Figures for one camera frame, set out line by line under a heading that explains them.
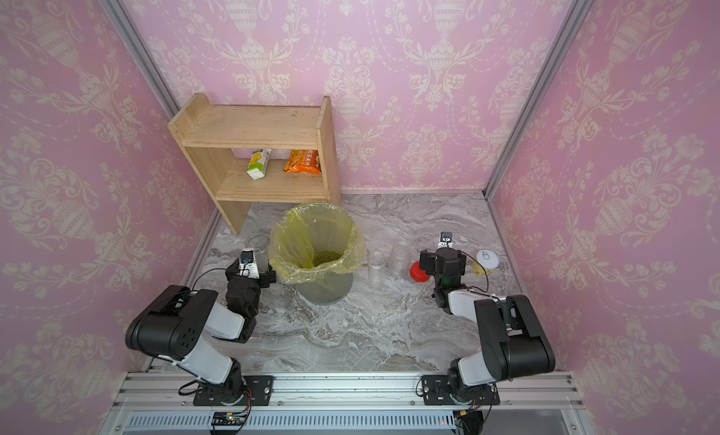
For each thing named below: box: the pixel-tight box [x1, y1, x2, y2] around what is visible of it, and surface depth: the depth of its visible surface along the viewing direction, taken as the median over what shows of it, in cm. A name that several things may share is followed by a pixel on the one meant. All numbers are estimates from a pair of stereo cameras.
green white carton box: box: [246, 148, 272, 181], surface depth 97 cm
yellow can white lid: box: [472, 249, 500, 277], surface depth 96 cm
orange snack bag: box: [283, 149, 323, 176], surface depth 98 cm
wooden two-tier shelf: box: [167, 92, 342, 236], surface depth 86 cm
